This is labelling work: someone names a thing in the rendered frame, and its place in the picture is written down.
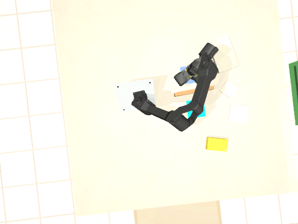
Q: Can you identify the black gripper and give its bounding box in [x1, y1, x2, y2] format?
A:
[174, 64, 195, 86]

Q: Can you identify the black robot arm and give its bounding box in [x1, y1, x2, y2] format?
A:
[131, 43, 219, 132]

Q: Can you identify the brown wooden bar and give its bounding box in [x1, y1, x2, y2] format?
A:
[174, 86, 214, 97]

